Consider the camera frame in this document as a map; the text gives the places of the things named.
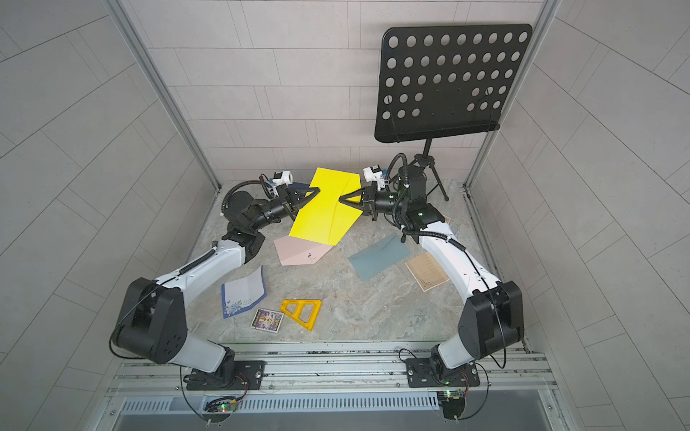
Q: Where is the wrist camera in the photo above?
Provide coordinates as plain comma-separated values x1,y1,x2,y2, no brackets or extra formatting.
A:
363,165,387,190
259,171,293,188

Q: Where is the circuit board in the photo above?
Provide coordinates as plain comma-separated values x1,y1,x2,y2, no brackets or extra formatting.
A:
204,396,243,414
437,389,467,421

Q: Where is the light teal envelope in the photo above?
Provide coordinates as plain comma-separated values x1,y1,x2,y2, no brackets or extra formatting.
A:
349,233,411,281

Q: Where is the colourful picture card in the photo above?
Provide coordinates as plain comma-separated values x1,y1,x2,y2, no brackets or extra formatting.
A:
251,308,285,333

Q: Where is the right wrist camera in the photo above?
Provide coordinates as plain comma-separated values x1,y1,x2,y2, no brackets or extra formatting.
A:
363,165,387,190

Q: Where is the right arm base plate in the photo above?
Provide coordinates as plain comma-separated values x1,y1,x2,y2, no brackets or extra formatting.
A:
404,357,481,388

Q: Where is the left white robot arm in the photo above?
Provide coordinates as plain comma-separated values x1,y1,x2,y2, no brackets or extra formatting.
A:
108,182,320,385

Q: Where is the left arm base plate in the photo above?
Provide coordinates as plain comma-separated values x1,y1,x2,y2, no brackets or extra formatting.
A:
183,360,267,391

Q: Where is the white blue floral letter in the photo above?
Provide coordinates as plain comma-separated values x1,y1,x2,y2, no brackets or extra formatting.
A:
221,267,266,319

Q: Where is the pink envelope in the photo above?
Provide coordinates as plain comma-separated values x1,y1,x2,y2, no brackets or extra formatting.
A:
274,236,332,266

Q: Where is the black perforated music stand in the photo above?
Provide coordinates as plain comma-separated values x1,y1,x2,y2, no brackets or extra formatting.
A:
374,22,535,203

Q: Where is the aluminium rail frame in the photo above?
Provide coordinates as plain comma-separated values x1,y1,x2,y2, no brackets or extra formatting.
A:
105,341,557,396

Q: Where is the right circuit board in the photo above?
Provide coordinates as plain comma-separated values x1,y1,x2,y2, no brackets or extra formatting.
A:
437,389,467,421

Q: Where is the yellow triangle ruler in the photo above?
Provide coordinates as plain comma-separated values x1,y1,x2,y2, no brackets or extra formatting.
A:
280,300,322,332

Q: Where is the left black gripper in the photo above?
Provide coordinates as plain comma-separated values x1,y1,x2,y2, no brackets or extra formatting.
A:
248,189,318,235

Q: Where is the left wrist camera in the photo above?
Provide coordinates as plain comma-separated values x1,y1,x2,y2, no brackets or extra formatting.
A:
259,171,293,188

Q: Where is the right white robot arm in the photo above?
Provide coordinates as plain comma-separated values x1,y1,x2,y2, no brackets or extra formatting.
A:
339,186,524,375

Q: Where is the yellow envelope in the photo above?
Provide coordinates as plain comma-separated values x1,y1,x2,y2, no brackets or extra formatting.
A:
289,168,362,246

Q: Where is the left circuit board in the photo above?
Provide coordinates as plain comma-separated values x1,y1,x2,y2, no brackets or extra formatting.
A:
204,396,243,414

